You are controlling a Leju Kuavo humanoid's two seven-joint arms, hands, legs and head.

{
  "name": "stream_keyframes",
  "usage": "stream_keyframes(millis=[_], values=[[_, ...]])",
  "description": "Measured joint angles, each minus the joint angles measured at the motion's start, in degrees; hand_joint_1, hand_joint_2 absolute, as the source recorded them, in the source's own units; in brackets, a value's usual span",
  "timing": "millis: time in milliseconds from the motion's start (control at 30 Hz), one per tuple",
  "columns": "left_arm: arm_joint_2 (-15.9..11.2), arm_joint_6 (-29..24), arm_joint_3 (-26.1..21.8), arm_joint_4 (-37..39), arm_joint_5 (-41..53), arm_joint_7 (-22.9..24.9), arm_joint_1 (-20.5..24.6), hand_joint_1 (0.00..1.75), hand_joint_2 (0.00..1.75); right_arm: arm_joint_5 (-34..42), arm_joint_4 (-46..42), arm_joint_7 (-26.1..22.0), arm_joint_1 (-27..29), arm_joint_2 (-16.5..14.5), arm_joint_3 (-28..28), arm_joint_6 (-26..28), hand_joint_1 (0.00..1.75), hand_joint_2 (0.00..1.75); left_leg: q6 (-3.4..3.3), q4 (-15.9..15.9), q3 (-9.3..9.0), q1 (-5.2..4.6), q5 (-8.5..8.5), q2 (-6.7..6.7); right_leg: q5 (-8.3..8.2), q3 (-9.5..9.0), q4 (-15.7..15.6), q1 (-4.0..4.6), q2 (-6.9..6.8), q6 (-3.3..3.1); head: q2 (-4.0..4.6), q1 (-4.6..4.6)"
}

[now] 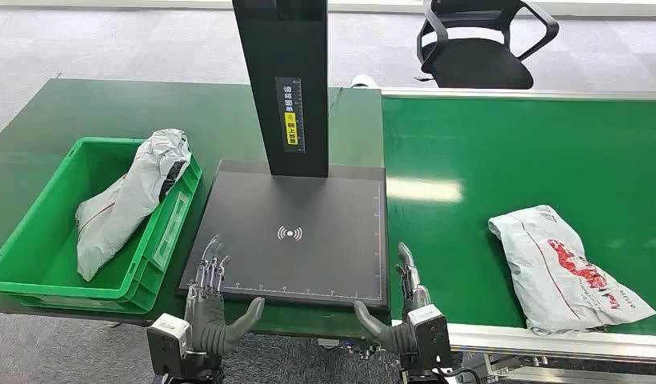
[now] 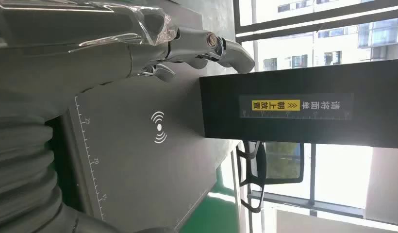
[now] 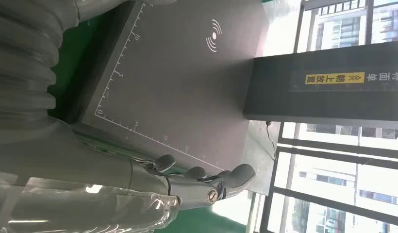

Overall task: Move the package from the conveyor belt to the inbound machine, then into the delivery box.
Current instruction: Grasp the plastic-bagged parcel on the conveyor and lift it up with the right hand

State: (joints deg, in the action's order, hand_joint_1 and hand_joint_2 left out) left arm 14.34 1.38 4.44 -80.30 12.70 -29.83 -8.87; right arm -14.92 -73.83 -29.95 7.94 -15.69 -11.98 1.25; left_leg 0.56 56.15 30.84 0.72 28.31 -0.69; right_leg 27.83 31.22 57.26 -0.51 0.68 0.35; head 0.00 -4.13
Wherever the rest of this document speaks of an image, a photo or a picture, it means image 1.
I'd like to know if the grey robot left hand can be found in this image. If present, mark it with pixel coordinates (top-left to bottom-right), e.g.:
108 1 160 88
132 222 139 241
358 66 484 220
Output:
185 234 266 356

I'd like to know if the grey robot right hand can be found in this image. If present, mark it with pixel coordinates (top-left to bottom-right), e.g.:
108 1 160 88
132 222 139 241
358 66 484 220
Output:
353 242 432 354

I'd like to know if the white package with red print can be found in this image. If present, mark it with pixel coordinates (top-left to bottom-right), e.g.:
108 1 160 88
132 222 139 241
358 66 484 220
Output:
487 205 656 337

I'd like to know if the black inbound scanner machine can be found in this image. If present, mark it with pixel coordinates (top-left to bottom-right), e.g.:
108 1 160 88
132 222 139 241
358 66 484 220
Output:
175 0 391 313

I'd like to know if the grey package with black patch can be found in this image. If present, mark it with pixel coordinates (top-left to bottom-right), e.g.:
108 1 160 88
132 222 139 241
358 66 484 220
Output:
74 128 193 283

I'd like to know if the green plastic bin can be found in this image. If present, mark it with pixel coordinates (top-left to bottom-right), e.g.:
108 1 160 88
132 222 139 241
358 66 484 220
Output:
0 136 203 315

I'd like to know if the black office chair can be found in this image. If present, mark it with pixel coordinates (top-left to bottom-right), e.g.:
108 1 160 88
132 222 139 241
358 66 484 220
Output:
415 0 561 90

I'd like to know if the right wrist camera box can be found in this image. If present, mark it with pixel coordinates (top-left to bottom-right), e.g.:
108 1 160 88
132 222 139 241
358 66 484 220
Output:
406 304 454 372

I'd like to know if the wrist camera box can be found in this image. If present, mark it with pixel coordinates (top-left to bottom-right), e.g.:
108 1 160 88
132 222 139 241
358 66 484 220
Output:
146 313 193 379
406 304 454 372

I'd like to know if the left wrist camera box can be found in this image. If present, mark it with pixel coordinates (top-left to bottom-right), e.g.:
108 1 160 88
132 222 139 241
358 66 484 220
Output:
146 313 193 379

